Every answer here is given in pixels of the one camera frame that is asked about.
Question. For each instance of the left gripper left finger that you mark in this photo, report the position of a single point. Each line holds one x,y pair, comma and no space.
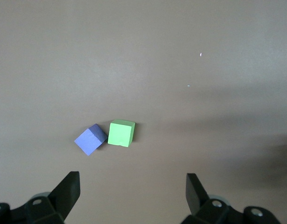
47,210

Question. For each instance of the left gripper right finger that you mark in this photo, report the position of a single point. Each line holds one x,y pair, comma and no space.
213,212

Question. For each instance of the purple foam cube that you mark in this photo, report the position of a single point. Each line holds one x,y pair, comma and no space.
89,141

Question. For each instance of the green foam cube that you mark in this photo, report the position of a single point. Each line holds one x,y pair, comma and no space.
120,134

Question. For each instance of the paper table cover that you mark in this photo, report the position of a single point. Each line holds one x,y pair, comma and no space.
143,58

